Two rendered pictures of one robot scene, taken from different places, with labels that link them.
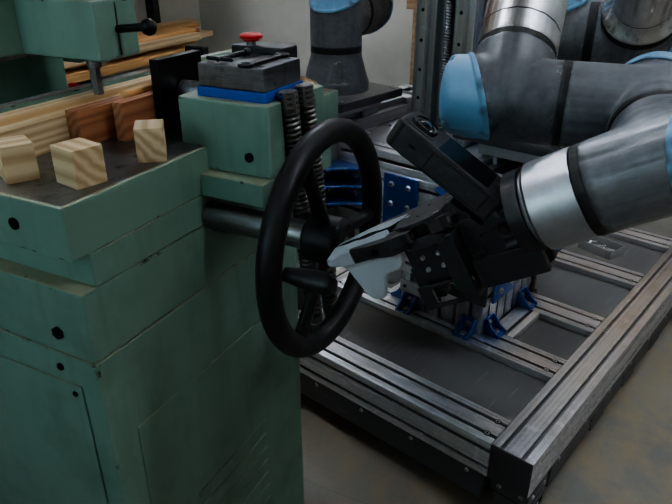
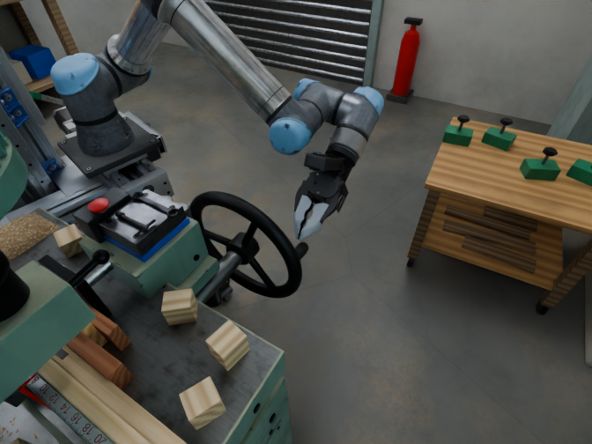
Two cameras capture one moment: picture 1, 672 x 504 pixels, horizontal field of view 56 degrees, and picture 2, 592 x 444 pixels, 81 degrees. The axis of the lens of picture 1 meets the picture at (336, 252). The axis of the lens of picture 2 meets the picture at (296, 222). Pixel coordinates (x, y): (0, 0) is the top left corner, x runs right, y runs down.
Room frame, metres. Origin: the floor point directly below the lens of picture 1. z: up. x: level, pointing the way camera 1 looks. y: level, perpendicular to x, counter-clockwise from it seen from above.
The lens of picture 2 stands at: (0.53, 0.48, 1.37)
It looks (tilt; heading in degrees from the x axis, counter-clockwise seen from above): 45 degrees down; 275
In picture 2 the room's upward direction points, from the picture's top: 2 degrees counter-clockwise
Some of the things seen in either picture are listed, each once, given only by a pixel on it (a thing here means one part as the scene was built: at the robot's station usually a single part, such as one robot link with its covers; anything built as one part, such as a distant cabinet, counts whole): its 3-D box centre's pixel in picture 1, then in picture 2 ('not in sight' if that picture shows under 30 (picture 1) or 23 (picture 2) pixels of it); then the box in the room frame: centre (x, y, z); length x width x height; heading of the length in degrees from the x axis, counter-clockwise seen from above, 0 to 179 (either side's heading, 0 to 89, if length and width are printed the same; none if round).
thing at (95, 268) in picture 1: (147, 193); not in sight; (0.82, 0.26, 0.82); 0.40 x 0.21 x 0.04; 153
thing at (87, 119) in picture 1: (133, 110); (72, 338); (0.87, 0.28, 0.92); 0.21 x 0.02 x 0.04; 153
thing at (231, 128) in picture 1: (255, 124); (148, 248); (0.82, 0.11, 0.91); 0.15 x 0.14 x 0.09; 153
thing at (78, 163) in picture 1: (78, 163); (228, 344); (0.65, 0.27, 0.92); 0.04 x 0.04 x 0.04; 52
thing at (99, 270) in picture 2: (196, 90); (93, 274); (0.87, 0.19, 0.95); 0.09 x 0.07 x 0.09; 153
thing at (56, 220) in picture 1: (206, 148); (118, 299); (0.86, 0.18, 0.87); 0.61 x 0.30 x 0.06; 153
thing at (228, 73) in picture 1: (255, 67); (132, 217); (0.83, 0.10, 0.99); 0.13 x 0.11 x 0.06; 153
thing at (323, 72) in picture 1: (336, 66); not in sight; (1.49, 0.00, 0.87); 0.15 x 0.15 x 0.10
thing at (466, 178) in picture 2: not in sight; (502, 203); (-0.28, -0.72, 0.32); 0.66 x 0.57 x 0.64; 156
